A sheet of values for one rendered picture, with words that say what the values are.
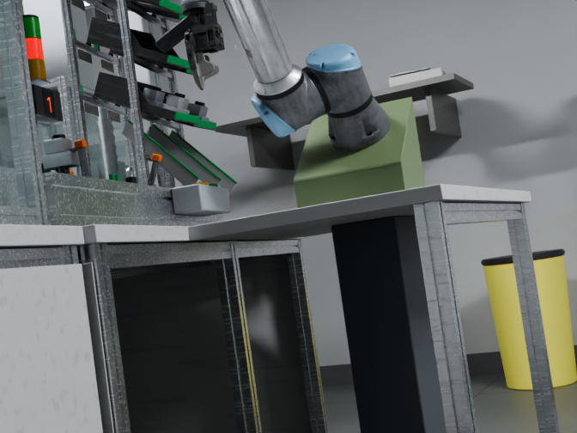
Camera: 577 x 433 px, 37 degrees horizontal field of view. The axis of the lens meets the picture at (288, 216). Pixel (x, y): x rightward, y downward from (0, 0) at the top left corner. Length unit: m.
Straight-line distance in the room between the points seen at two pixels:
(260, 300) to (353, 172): 0.97
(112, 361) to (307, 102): 0.81
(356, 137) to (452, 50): 3.03
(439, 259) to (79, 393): 0.68
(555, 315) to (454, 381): 2.72
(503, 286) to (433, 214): 2.71
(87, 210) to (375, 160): 0.73
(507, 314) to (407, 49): 1.69
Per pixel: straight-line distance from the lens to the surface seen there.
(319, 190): 2.04
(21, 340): 1.24
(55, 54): 3.58
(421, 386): 2.04
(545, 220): 4.86
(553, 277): 4.32
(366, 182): 2.00
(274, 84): 1.93
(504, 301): 4.32
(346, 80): 1.99
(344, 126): 2.05
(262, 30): 1.87
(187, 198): 1.96
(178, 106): 2.45
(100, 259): 1.44
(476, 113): 4.96
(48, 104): 2.12
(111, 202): 1.68
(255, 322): 2.89
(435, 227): 1.61
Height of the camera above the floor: 0.75
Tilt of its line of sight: 3 degrees up
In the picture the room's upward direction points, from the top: 8 degrees counter-clockwise
